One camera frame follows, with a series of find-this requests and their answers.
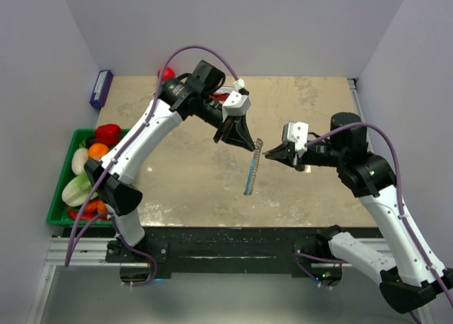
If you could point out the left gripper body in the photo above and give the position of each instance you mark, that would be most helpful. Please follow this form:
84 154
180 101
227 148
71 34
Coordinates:
224 128

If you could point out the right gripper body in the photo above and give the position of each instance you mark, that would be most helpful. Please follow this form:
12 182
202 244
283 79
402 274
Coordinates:
308 157

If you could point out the blue grey keyring with rings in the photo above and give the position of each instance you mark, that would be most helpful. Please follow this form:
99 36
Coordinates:
254 166

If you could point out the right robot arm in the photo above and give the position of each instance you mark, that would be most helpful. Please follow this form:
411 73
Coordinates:
412 275

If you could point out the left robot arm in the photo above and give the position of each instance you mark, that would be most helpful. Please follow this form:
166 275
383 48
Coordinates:
178 98

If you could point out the red rectangular box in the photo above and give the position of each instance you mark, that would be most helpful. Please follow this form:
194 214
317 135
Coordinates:
222 93

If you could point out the red tomato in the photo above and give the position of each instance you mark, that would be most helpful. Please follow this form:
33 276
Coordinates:
166 73

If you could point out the red bell pepper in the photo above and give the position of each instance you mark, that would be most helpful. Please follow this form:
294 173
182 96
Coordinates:
109 134

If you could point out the orange fruit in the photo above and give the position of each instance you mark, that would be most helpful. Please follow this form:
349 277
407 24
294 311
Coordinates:
97 151

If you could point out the purple box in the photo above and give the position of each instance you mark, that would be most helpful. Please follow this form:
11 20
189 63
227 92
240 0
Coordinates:
101 89

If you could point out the orange pumpkin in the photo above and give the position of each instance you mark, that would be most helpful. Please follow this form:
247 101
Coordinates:
101 207

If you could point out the white radish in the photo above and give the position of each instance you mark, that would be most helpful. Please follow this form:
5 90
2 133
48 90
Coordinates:
78 161

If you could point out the orange carrot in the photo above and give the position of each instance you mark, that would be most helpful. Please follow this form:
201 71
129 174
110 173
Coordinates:
91 207

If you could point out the green cabbage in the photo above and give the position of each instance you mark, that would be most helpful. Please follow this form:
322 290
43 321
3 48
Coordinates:
76 191

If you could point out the green plastic bin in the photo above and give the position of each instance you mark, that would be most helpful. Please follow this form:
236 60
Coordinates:
59 213

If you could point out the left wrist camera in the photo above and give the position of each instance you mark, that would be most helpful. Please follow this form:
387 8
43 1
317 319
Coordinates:
236 105

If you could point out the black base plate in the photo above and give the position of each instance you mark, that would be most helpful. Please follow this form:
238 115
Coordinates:
221 250

